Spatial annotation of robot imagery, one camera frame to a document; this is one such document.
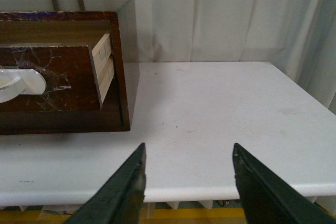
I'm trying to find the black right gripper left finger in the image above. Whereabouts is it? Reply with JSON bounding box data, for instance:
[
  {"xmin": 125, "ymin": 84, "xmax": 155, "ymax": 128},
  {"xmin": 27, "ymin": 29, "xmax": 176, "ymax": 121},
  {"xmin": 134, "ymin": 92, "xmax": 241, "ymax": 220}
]
[{"xmin": 65, "ymin": 143, "xmax": 146, "ymax": 223}]

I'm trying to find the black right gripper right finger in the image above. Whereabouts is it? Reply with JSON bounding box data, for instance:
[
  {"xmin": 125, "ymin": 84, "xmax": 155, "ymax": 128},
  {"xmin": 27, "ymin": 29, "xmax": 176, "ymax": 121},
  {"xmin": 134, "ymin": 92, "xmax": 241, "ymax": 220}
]
[{"xmin": 233, "ymin": 143, "xmax": 321, "ymax": 223}]

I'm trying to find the wooden drawer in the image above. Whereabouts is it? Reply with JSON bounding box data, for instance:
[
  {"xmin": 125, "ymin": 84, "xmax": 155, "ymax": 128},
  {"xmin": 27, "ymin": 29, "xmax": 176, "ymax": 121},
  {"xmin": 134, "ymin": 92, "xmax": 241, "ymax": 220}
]
[
  {"xmin": 1, "ymin": 82, "xmax": 125, "ymax": 135},
  {"xmin": 1, "ymin": 33, "xmax": 114, "ymax": 112}
]

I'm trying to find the white drawer handle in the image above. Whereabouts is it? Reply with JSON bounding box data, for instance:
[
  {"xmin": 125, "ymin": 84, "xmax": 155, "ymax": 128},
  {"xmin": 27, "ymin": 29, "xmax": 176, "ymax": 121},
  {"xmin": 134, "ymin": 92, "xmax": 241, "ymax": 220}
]
[{"xmin": 1, "ymin": 69, "xmax": 47, "ymax": 103}]

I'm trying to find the brown wooden drawer cabinet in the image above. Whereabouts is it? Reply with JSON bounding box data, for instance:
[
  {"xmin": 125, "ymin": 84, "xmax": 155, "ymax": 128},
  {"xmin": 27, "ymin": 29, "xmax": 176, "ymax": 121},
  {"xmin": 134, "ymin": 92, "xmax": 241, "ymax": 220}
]
[{"xmin": 1, "ymin": 0, "xmax": 139, "ymax": 131}]

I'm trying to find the white curtain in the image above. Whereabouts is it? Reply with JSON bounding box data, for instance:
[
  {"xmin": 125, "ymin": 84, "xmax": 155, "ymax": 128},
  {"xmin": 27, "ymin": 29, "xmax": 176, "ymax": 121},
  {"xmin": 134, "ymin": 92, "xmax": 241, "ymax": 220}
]
[{"xmin": 135, "ymin": 0, "xmax": 335, "ymax": 112}]

